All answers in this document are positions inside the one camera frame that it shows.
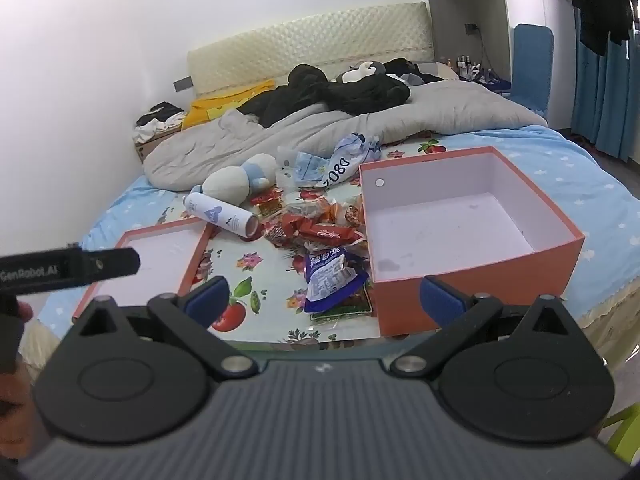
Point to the blue curtain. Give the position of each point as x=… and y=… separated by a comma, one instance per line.
x=610, y=110

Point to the brown cardboard carton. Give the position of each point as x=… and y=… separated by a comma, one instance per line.
x=150, y=149

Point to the grey quilt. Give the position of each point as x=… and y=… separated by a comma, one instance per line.
x=350, y=130

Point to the crumpled blue white plastic bag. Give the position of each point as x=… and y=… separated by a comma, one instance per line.
x=345, y=165

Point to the orange cardboard box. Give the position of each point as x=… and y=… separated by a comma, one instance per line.
x=520, y=275

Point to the person's left hand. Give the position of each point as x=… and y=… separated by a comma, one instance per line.
x=25, y=311

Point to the orange box lid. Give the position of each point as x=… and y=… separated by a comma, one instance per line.
x=150, y=260

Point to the black clothing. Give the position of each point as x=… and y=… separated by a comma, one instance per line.
x=350, y=95

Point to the black and white plush toy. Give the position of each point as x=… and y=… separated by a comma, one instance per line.
x=357, y=74

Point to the green plastic stool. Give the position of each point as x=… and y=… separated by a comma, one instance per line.
x=622, y=420

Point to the blue snack packet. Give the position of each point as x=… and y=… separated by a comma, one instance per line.
x=330, y=280

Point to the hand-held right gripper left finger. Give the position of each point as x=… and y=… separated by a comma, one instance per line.
x=210, y=299

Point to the pile of snack packets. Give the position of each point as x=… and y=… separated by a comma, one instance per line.
x=320, y=232

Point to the cream padded headboard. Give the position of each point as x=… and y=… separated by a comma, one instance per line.
x=300, y=40

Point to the blue chair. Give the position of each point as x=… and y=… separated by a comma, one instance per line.
x=532, y=65

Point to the black wall plug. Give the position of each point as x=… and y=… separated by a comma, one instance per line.
x=471, y=28

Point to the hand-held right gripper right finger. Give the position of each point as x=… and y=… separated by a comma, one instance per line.
x=440, y=299

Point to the grey wall socket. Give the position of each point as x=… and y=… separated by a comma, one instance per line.
x=183, y=83

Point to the grey and black garment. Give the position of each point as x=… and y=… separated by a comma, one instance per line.
x=415, y=72

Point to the white spray bottle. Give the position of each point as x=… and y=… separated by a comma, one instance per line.
x=220, y=215

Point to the heap of black white clothes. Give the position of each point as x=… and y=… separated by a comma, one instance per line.
x=155, y=120

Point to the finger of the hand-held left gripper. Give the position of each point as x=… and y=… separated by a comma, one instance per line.
x=112, y=262

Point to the hanging dark clothes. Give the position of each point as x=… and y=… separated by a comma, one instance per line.
x=600, y=5

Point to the white and blue plush toy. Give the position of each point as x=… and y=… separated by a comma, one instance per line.
x=230, y=182

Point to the row of small bottles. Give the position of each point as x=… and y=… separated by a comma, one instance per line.
x=462, y=64

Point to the yellow cloth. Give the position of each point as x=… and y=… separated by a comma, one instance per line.
x=210, y=107

